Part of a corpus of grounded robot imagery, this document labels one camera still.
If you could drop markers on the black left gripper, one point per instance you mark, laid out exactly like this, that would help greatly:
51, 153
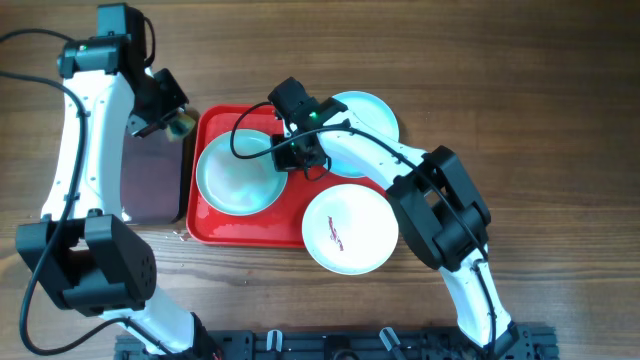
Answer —
143, 124

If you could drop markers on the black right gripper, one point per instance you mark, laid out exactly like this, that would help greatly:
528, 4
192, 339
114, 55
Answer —
283, 162

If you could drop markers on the green yellow sponge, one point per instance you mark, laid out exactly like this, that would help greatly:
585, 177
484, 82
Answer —
179, 127

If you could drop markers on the pale green plate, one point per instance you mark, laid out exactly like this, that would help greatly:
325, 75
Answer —
234, 186

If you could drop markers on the pale blue plate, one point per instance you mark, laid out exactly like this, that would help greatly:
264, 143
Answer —
375, 113

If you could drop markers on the red plastic tray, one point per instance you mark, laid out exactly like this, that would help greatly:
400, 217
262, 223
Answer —
279, 226

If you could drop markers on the white plate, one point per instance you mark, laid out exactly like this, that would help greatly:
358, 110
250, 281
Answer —
349, 229

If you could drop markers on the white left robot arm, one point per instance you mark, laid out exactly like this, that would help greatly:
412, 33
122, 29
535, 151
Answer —
81, 252

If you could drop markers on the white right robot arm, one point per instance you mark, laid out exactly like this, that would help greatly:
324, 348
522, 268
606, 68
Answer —
440, 212

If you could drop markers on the black water tray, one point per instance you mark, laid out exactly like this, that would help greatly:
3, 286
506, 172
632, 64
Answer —
151, 179

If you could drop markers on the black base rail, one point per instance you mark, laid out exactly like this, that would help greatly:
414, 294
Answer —
521, 342

